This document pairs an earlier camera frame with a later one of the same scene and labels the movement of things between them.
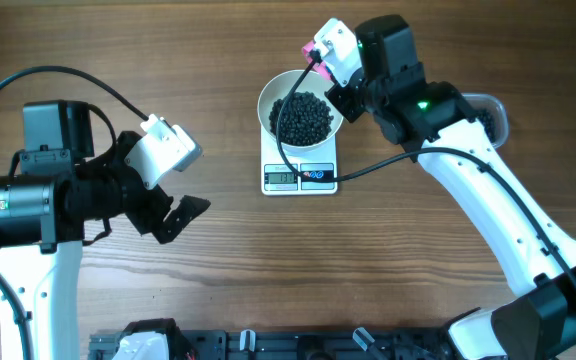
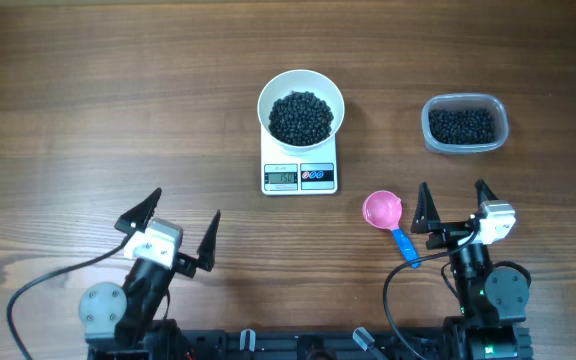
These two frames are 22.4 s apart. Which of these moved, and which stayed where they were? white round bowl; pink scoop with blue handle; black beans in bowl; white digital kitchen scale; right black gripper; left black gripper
Moved: left black gripper; right black gripper; pink scoop with blue handle
Stayed: white round bowl; black beans in bowl; white digital kitchen scale
